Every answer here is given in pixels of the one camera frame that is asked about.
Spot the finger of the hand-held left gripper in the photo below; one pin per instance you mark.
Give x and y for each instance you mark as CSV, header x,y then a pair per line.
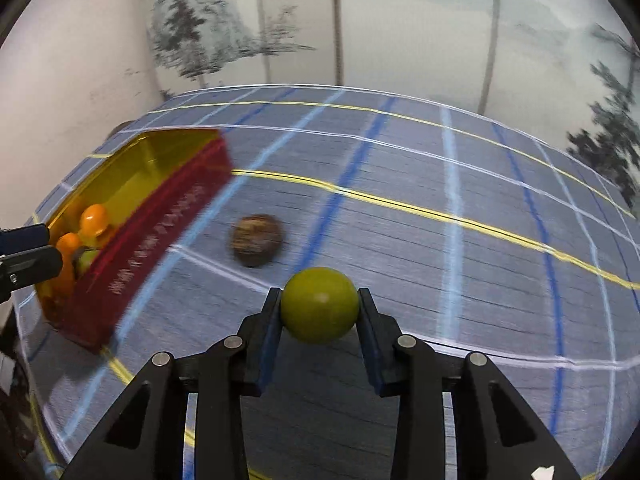
x,y
32,262
27,236

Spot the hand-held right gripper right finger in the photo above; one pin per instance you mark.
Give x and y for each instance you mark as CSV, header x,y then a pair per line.
x,y
372,345

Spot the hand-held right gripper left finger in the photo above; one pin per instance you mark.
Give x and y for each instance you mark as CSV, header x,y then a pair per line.
x,y
264,345

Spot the orange tangerine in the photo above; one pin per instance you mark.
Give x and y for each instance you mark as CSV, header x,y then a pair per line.
x,y
67,250
95,221

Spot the green tomato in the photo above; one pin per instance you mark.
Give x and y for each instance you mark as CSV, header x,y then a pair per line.
x,y
87,261
320,305

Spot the red and gold tin box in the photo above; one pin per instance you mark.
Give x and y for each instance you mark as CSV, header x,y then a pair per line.
x,y
150,220

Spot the blue plaid tablecloth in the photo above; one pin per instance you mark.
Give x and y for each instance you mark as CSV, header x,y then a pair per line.
x,y
425,285

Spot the dark brown round fruit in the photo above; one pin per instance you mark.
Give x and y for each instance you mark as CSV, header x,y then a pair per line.
x,y
257,240

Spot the landscape painted folding screen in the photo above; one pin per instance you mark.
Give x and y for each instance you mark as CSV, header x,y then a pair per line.
x,y
400,20

